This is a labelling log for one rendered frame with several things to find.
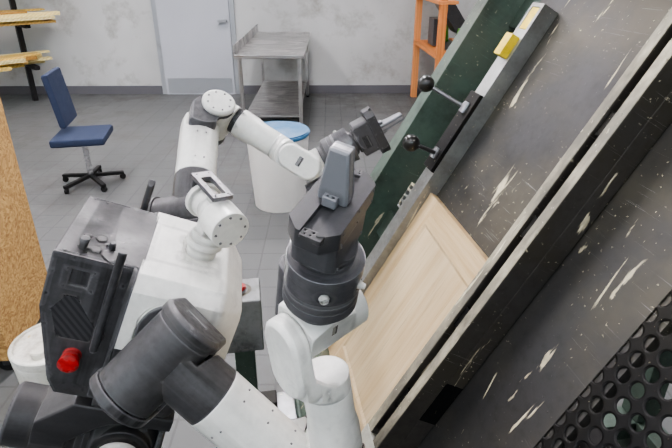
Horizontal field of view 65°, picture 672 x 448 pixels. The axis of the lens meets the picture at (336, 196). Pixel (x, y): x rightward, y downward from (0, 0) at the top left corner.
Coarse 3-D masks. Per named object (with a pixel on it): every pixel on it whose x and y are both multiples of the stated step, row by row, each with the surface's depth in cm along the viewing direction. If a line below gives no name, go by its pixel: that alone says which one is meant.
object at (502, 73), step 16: (544, 16) 109; (528, 32) 110; (544, 32) 110; (528, 48) 111; (496, 64) 115; (512, 64) 112; (496, 80) 113; (512, 80) 114; (496, 96) 115; (480, 112) 116; (464, 128) 116; (480, 128) 117; (464, 144) 118; (448, 160) 119; (432, 176) 120; (448, 176) 121; (416, 192) 123; (432, 192) 122; (400, 208) 127; (416, 208) 123; (400, 224) 124; (384, 240) 128; (368, 256) 132; (384, 256) 127; (368, 272) 128
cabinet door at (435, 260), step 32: (416, 224) 121; (448, 224) 110; (416, 256) 116; (448, 256) 105; (480, 256) 96; (384, 288) 123; (416, 288) 111; (448, 288) 101; (384, 320) 117; (416, 320) 106; (352, 352) 124; (384, 352) 111; (416, 352) 102; (352, 384) 117; (384, 384) 107
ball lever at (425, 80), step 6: (420, 78) 118; (426, 78) 117; (432, 78) 118; (420, 84) 118; (426, 84) 117; (432, 84) 117; (426, 90) 118; (438, 90) 118; (444, 96) 118; (450, 96) 118; (456, 102) 117; (468, 102) 116; (462, 108) 116
